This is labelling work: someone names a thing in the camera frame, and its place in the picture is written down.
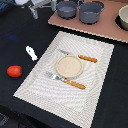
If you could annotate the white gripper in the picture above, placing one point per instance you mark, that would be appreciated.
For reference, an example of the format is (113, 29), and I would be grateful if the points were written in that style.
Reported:
(34, 4)

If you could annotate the small grey frying pan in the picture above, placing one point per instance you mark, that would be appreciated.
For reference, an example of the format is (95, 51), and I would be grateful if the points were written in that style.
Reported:
(66, 9)

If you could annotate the large grey cooking pot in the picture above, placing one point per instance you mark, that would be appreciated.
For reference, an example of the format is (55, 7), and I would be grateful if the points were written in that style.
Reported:
(89, 12)

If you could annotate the round beige plate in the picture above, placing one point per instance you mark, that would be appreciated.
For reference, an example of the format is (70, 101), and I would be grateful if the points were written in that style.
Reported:
(69, 66)

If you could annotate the cream bowl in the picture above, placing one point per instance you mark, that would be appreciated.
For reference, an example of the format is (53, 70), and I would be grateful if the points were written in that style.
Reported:
(123, 14)

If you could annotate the striped beige placemat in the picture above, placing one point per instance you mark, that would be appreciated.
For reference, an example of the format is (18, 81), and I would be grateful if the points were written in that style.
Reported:
(70, 103)

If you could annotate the fork with wooden handle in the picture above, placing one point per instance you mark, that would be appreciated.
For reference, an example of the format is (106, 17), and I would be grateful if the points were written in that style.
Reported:
(67, 81)

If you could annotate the knife with wooden handle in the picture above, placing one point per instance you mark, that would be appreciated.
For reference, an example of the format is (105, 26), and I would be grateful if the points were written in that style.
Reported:
(80, 56)

